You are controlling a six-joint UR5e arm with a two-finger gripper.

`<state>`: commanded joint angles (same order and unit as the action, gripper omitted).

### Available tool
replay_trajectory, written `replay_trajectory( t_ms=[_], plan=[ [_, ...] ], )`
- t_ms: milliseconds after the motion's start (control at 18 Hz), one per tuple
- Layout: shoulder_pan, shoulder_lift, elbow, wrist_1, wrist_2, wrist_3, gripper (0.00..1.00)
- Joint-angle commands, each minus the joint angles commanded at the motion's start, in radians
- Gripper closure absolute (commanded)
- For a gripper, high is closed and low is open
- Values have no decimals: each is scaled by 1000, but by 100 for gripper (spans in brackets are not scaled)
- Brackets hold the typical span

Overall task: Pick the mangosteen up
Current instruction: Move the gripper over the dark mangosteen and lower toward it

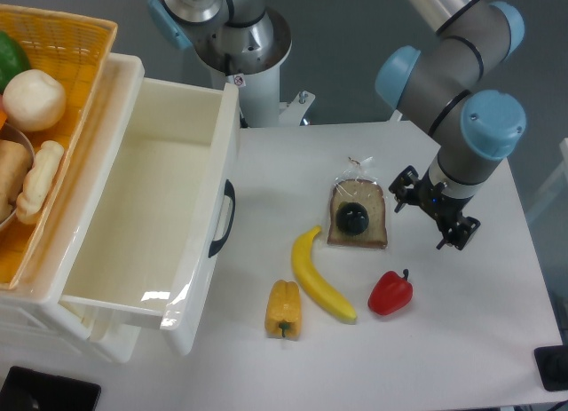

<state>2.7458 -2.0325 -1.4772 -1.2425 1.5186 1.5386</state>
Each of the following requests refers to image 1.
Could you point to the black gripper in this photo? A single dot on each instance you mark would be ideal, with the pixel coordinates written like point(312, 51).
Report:
point(442, 198)

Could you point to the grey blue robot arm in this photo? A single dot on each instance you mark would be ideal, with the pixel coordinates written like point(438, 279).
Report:
point(474, 131)

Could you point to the dark purple mangosteen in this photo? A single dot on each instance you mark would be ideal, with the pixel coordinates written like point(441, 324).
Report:
point(351, 218)

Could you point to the bagged bread slice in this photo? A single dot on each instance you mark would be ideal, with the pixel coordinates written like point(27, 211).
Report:
point(358, 183)

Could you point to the red bell pepper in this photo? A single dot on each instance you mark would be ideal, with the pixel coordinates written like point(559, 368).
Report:
point(391, 293)

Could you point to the yellow banana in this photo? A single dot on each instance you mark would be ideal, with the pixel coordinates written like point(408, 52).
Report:
point(317, 288)

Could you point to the yellow bell pepper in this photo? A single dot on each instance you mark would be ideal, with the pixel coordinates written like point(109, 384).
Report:
point(283, 316)

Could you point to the black device bottom right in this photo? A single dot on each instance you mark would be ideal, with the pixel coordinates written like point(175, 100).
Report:
point(551, 362)

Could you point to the black device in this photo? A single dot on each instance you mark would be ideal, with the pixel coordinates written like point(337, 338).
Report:
point(27, 389)
point(551, 362)

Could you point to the white plastic drawer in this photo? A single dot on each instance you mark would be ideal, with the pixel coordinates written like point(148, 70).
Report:
point(166, 211)

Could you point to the pale twisted bread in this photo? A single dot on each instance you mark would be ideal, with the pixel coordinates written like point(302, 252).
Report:
point(38, 181)

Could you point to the white drawer cabinet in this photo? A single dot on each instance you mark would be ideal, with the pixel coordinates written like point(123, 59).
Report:
point(34, 314)

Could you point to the white round bun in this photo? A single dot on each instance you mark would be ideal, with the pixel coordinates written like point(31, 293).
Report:
point(34, 101)

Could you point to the brown bread roll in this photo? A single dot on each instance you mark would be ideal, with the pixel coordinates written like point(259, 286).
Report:
point(15, 164)

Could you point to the metal bowl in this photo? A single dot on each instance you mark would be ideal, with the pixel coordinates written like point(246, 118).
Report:
point(10, 133)

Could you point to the green vegetable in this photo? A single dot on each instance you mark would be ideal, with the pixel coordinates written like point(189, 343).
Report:
point(13, 60)

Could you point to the black device bottom left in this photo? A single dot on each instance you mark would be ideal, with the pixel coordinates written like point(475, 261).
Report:
point(27, 389)

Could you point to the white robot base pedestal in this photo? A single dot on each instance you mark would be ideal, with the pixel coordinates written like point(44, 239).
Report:
point(250, 58)

